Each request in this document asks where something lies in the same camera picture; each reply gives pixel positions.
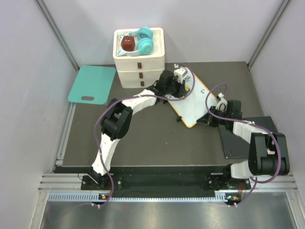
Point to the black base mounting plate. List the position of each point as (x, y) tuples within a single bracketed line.
[(200, 181)]

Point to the teal cat-ear headphones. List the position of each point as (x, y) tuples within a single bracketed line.
[(143, 42)]

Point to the white three-drawer storage box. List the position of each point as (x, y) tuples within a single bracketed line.
[(144, 70)]

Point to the yellow-framed whiteboard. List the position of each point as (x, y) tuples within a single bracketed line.
[(193, 107)]

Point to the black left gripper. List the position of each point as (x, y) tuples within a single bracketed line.
[(180, 90)]

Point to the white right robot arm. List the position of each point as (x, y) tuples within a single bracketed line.
[(268, 153)]

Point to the teal cutting board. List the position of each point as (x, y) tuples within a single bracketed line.
[(92, 85)]

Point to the dark red cube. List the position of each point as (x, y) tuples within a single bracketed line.
[(128, 43)]

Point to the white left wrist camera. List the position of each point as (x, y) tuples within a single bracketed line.
[(181, 72)]

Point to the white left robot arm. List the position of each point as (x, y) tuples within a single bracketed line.
[(116, 119)]

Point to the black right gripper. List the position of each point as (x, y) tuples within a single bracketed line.
[(207, 119)]

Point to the black notebook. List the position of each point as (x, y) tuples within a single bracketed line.
[(235, 147)]

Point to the grey slotted cable duct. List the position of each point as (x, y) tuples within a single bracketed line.
[(99, 198)]

